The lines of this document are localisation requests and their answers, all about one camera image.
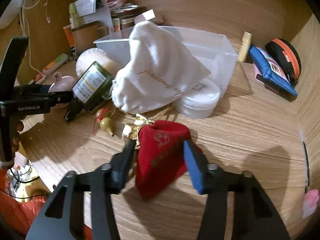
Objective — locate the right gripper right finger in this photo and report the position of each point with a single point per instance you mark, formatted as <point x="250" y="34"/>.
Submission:
<point x="255" y="216"/>

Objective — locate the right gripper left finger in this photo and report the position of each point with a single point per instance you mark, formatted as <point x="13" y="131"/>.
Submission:
<point x="62" y="216"/>

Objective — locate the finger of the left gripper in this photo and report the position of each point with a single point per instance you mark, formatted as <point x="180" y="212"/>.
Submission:
<point x="60" y="97"/>

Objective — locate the pink apple candle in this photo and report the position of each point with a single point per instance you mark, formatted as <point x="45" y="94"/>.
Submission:
<point x="66" y="83"/>

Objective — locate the green glass bottle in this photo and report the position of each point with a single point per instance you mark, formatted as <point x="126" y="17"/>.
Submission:
<point x="89" y="91"/>

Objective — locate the cream frosted jar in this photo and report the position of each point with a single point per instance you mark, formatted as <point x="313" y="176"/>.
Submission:
<point x="95" y="54"/>

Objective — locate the small gourd charm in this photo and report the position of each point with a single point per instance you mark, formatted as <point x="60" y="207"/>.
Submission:
<point x="103" y="120"/>

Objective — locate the gold foil item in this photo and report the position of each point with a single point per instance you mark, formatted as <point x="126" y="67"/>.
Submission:
<point x="131" y="130"/>

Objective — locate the red velvet pouch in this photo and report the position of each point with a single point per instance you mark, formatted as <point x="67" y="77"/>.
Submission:
<point x="160" y="158"/>

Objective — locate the white drawstring cloth bag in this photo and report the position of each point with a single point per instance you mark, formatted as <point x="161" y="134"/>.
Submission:
<point x="161" y="70"/>

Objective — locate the round white puff case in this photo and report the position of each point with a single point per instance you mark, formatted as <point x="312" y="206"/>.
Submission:
<point x="200" y="101"/>

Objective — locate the person left hand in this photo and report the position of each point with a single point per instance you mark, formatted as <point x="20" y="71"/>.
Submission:
<point x="17" y="127"/>

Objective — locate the orange green tube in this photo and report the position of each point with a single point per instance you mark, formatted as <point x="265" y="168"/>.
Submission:
<point x="49" y="69"/>

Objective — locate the brown mug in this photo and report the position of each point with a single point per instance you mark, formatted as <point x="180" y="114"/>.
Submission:
<point x="85" y="35"/>

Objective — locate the white paper receipt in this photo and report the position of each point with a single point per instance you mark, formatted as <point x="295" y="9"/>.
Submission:
<point x="85" y="7"/>

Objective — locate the white pink small box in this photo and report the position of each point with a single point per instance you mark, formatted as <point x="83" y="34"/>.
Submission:
<point x="151" y="16"/>

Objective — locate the blue patchwork pouch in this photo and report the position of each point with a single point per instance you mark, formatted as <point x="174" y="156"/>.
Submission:
<point x="269" y="72"/>

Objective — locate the clear plastic storage bin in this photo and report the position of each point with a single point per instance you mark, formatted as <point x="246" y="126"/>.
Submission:
<point x="213" y="50"/>

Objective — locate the black orange zip case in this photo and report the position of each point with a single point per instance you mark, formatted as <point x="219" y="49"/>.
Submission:
<point x="286" y="57"/>

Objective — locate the cream lotion tube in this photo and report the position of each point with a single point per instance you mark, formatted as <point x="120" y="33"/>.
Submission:
<point x="245" y="45"/>

